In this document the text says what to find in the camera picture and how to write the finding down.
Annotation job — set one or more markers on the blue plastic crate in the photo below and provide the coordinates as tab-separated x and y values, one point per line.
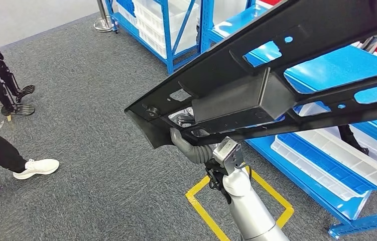
334	168

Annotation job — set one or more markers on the blue metal shelf rack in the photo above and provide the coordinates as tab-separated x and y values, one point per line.
334	66
167	40

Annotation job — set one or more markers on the black plastic license plate bracket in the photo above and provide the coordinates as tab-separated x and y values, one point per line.
241	93

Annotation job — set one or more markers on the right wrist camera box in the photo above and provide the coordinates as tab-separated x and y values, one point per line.
228	154

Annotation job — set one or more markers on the yellow floor tape square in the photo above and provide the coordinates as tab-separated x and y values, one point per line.
205	206

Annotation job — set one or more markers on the chrome stanchion post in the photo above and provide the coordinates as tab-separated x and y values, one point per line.
103	25

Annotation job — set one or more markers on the black stanchion post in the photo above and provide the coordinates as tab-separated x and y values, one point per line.
372	43

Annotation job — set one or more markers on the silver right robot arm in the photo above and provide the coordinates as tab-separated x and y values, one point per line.
248	206

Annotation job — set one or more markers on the white plastic crate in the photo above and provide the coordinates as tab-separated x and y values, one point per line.
368	169
151	23
294	155

